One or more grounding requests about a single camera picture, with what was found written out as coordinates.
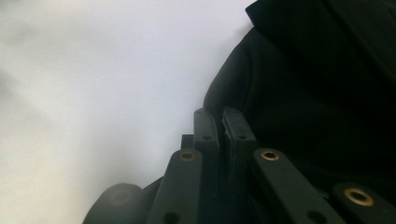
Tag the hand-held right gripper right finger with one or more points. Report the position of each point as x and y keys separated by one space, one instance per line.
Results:
x=239 y=146

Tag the black shorts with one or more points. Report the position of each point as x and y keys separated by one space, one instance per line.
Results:
x=311 y=93

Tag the white table cover sheet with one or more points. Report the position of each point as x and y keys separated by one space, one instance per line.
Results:
x=93 y=93

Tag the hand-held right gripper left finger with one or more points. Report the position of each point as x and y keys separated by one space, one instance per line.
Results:
x=208 y=149

